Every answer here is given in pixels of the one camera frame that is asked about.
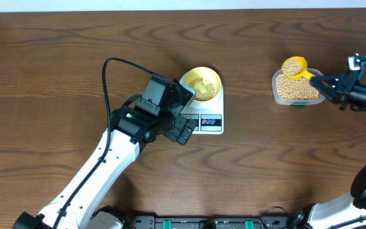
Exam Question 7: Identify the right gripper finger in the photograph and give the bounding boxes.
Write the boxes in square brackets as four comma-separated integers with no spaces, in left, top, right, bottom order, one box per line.
[310,73,345,86]
[310,81,341,104]

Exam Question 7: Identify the yellow measuring scoop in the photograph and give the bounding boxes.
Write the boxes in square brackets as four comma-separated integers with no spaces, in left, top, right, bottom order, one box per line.
[285,56,314,80]

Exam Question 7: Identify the pale yellow plastic bowl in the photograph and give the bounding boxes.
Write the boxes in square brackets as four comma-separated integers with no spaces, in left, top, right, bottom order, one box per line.
[180,67,222,103]

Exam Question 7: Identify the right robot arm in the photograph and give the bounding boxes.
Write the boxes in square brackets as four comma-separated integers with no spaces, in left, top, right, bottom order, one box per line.
[293,74,366,228]

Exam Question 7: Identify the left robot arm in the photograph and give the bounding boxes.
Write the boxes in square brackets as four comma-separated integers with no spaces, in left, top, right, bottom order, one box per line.
[13,95,196,228]

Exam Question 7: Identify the white digital kitchen scale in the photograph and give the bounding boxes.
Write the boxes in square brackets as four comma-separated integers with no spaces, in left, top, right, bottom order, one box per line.
[181,86,224,135]

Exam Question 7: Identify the soybeans in yellow scoop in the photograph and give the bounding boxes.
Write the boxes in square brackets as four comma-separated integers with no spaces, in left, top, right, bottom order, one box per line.
[281,58,302,76]

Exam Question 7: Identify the soybeans in yellow bowl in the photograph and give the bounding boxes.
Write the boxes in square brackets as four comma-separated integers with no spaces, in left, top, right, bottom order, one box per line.
[189,77,217,102]

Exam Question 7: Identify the pile of soybeans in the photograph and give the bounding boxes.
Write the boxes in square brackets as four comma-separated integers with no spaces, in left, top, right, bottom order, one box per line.
[276,74,320,100]

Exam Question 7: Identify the clear plastic container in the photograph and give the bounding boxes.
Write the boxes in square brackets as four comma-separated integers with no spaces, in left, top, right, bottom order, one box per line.
[272,70,325,106]

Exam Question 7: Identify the left black cable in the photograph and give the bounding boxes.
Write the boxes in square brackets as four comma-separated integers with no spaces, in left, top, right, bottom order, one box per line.
[52,57,161,229]

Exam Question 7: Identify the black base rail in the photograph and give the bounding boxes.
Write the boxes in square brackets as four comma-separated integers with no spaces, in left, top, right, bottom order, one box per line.
[87,205,308,229]

